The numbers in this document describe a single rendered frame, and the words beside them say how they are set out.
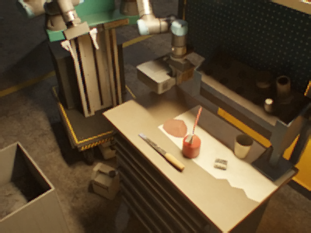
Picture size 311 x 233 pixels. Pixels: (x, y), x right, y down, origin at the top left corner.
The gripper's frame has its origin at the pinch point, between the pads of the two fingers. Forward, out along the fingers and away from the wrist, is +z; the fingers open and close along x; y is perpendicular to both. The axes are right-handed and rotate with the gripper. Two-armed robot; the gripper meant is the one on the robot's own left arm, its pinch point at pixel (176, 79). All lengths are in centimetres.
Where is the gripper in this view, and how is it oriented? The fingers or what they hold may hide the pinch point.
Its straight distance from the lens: 161.5
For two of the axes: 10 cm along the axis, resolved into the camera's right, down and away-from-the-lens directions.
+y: -7.9, 4.1, -4.7
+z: 0.0, 7.6, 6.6
